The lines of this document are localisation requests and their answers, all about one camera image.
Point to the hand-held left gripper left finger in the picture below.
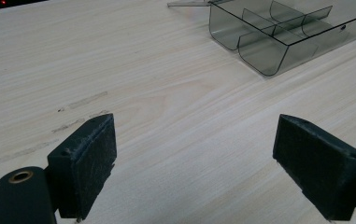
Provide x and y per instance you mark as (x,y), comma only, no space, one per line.
(82,165)

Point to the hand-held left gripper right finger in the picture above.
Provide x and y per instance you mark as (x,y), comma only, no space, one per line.
(319,168)

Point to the smoky transparent plastic organizer box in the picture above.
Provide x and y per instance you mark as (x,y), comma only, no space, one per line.
(287,34)

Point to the dark device with red light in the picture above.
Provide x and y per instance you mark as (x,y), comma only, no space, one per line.
(7,3)

